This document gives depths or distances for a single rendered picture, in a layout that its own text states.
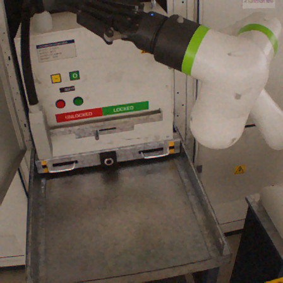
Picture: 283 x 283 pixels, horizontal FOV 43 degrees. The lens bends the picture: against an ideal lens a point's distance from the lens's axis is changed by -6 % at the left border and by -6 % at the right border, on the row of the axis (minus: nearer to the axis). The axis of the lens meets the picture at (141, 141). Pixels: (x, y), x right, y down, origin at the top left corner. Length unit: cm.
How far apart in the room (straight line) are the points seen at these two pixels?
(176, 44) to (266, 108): 68
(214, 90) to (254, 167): 130
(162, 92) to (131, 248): 53
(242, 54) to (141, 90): 71
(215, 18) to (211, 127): 79
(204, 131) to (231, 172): 118
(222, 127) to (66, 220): 73
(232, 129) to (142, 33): 23
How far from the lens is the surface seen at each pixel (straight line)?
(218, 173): 182
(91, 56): 118
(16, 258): 213
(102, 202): 128
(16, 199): 177
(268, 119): 127
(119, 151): 137
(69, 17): 128
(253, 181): 197
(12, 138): 153
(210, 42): 61
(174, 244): 115
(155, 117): 128
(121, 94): 126
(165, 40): 62
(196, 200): 127
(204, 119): 67
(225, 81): 60
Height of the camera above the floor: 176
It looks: 37 degrees down
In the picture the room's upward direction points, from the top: 3 degrees counter-clockwise
